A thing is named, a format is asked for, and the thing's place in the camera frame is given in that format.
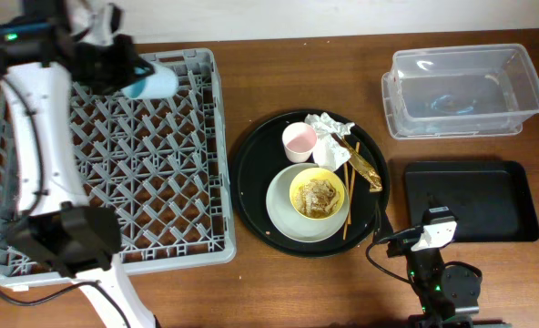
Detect clear plastic bin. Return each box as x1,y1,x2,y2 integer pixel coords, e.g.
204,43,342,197
381,44,539,140

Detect wooden chopstick right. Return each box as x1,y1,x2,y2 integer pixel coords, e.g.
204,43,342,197
347,141,360,226

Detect grey dishwasher rack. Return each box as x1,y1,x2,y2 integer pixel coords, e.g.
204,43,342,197
0,48,237,275

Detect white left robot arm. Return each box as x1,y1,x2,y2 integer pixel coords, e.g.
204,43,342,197
0,32,159,327

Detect food scraps in bowl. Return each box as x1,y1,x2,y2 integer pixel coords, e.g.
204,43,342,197
293,179,341,219

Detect light blue plastic cup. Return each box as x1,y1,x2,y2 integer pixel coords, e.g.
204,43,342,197
121,62,179,99

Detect round black tray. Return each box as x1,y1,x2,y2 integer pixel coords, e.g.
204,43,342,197
229,108,391,258

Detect pink plastic cup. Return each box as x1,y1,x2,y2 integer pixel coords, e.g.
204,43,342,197
281,122,318,163

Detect wooden chopstick left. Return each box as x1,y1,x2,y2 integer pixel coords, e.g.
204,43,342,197
342,162,350,241

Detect white napkin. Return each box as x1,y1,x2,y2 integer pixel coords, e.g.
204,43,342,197
304,112,355,171

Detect white plate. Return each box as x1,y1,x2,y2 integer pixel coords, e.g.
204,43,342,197
266,163,345,243

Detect wooden chopstick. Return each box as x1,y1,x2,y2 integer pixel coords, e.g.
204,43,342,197
347,141,360,226
342,162,350,241

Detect black cable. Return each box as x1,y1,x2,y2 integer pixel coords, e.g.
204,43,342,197
365,225,423,286

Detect black rectangular tray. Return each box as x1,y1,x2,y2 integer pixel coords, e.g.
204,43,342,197
404,160,539,242

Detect yellow bowl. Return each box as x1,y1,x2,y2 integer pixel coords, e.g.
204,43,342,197
290,167,345,220

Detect gold coffee sachet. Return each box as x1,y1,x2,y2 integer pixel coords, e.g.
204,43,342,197
331,133,382,192

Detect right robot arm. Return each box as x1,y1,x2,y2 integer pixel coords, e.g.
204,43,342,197
387,205,483,328

